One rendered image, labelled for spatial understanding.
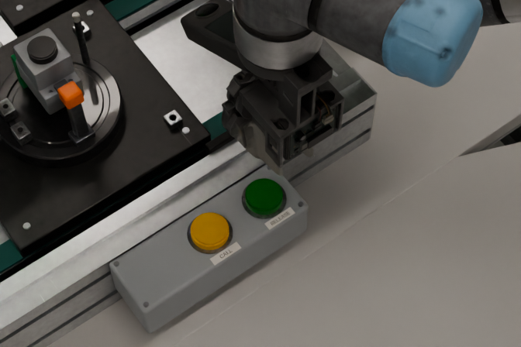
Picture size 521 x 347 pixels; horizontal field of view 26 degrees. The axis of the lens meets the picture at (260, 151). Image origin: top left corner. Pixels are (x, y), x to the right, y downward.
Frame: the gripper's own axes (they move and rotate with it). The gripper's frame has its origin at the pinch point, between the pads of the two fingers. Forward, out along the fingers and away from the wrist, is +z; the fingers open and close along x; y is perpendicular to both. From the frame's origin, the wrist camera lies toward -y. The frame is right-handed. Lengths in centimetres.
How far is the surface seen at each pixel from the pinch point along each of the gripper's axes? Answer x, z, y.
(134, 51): -1.5, 8.5, -23.0
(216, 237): -7.6, 8.4, 2.1
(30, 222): -22.3, 8.6, -10.9
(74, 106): -13.0, -0.5, -14.7
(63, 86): -13.0, -2.0, -16.5
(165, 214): -10.1, 9.6, -3.9
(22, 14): -9.2, 8.5, -35.2
